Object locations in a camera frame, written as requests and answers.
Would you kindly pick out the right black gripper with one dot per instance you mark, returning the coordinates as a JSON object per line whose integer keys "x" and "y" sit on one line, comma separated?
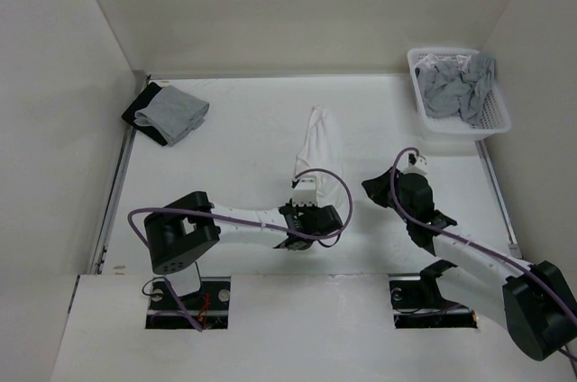
{"x": 376, "y": 186}

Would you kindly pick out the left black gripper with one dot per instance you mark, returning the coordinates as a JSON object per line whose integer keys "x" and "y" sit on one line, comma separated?
{"x": 297, "y": 208}

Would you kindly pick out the white tank top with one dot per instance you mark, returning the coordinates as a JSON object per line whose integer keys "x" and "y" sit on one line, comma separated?
{"x": 323, "y": 148}

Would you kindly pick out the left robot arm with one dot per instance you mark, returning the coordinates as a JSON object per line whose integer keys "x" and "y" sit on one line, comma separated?
{"x": 179, "y": 234}

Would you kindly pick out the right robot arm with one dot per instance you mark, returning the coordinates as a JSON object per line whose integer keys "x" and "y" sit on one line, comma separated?
{"x": 532, "y": 302}

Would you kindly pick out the crumpled grey tank top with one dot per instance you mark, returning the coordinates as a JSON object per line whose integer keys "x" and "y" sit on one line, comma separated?
{"x": 448, "y": 92}

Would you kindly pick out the pale pink tank top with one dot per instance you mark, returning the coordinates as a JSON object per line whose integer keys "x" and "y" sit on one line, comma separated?
{"x": 460, "y": 61}

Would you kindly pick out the folded grey tank top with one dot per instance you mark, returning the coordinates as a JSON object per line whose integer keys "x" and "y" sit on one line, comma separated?
{"x": 173, "y": 113}

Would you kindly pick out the folded black tank top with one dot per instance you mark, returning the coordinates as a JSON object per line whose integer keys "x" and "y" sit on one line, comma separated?
{"x": 140, "y": 102}

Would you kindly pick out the white front cover board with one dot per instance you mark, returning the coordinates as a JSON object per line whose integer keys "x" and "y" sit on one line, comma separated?
{"x": 283, "y": 328}

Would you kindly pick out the white plastic basket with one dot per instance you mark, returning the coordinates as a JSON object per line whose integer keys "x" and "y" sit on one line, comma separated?
{"x": 495, "y": 118}

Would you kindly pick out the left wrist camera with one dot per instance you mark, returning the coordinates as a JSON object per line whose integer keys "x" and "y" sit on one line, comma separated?
{"x": 304, "y": 192}

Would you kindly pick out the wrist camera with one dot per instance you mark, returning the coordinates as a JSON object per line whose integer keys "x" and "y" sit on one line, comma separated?
{"x": 304, "y": 192}
{"x": 417, "y": 164}

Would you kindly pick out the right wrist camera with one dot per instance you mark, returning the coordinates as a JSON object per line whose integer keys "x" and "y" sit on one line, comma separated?
{"x": 417, "y": 164}

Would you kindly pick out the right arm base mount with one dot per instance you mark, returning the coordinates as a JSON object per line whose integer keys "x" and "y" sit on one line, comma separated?
{"x": 417, "y": 302}

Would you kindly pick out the right aluminium table rail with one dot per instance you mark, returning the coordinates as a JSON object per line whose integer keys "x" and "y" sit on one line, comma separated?
{"x": 489, "y": 170}

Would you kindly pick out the aluminium table rail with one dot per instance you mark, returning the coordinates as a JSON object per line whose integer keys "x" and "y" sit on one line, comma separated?
{"x": 489, "y": 170}
{"x": 113, "y": 187}

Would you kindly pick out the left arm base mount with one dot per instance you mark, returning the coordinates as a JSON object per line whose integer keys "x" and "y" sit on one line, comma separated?
{"x": 208, "y": 305}

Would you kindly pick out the left aluminium table rail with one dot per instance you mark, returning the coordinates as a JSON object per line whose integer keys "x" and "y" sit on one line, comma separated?
{"x": 113, "y": 187}

